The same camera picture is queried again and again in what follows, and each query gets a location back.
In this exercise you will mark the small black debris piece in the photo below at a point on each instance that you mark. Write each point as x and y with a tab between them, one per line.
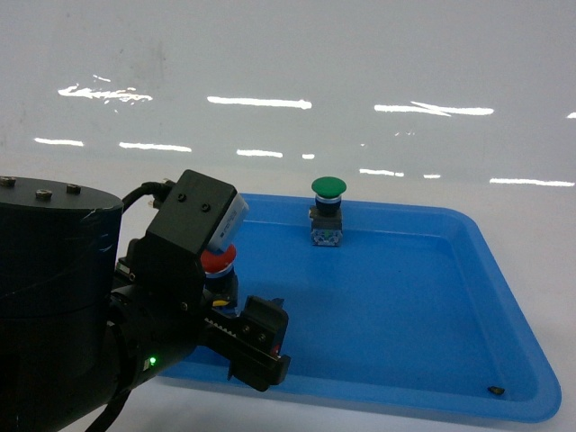
496	390

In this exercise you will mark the green mushroom push button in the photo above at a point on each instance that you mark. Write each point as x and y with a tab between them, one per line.
326	222

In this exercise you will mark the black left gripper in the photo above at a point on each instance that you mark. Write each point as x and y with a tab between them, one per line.
160	312

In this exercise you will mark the red mushroom push button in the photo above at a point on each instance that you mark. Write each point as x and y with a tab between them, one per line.
221	279

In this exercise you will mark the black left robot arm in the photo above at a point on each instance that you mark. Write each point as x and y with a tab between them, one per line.
99	294

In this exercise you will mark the blue plastic tray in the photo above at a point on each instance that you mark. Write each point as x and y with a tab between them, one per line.
409	313

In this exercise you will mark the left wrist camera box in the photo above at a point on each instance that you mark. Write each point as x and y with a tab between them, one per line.
200	213

